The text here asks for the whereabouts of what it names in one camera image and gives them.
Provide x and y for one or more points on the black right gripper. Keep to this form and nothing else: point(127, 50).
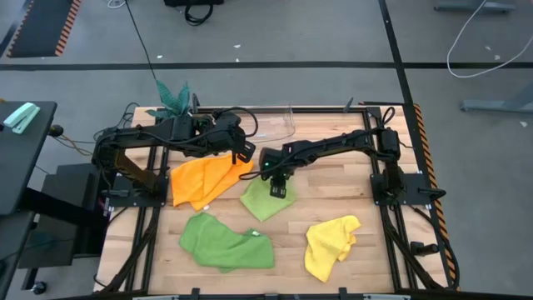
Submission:
point(279, 183)

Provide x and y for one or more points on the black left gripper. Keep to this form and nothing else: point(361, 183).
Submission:
point(241, 141)

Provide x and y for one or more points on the light green microfiber towel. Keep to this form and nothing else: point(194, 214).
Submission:
point(262, 206)

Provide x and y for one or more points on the orange microfiber towel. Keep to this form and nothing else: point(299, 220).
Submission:
point(200, 183)

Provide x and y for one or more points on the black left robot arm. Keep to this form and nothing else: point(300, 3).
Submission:
point(137, 135)

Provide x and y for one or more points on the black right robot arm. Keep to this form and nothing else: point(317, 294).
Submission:
point(333, 143)

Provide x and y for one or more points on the yellow microfiber towel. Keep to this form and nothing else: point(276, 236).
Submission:
point(329, 250)

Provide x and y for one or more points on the dark green microfiber towel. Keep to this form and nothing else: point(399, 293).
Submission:
point(225, 250)

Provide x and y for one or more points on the clear plastic bin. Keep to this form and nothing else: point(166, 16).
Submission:
point(287, 125)

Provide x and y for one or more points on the artificial plant in white pot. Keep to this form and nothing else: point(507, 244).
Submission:
point(170, 100)

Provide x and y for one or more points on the black round knob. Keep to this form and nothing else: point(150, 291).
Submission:
point(55, 130)

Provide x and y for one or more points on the black equipment cart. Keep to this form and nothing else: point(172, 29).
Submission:
point(62, 216)

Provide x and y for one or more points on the black side desk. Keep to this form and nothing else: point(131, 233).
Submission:
point(25, 166)

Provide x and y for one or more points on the mint green stapler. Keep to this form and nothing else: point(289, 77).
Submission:
point(21, 116)

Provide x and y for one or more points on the black mat with orange edge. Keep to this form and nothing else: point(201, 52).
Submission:
point(39, 25)

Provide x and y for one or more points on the grey desk foot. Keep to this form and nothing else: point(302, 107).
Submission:
point(499, 104)
point(474, 6)

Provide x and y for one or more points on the black caster wheel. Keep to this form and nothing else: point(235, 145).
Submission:
point(38, 287)

